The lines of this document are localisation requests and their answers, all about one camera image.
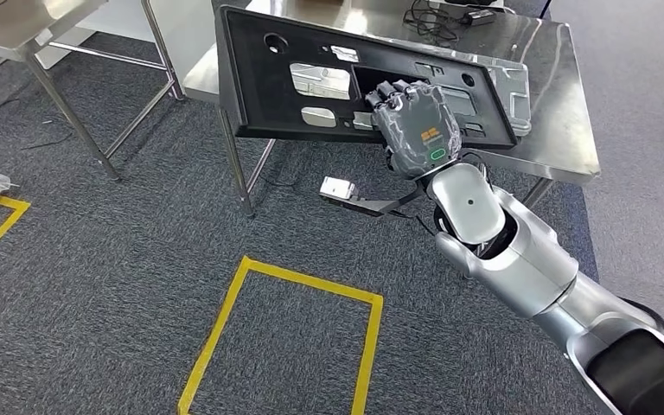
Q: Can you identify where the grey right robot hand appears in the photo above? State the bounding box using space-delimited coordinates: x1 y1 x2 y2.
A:
364 79 463 181

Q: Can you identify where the black plastic panel part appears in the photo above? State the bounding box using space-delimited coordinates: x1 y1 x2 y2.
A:
215 4 520 152

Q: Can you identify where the steel workbench table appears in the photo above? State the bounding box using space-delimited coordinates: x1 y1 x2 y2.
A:
182 0 603 219

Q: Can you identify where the silver metal fixture plate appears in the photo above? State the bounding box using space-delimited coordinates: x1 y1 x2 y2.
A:
289 44 533 138

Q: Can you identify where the black power adapter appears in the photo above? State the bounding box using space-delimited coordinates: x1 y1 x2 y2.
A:
462 8 497 28

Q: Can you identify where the white cabinet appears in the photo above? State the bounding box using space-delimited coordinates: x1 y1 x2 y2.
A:
34 0 219 99

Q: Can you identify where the steel side table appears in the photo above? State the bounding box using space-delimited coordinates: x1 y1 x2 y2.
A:
0 0 185 183

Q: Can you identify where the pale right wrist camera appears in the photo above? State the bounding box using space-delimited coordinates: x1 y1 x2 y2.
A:
318 176 428 220

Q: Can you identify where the black adapter cable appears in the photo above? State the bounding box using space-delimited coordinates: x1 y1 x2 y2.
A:
403 0 472 48

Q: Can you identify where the thin black floor cable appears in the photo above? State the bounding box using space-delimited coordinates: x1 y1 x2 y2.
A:
19 131 75 152

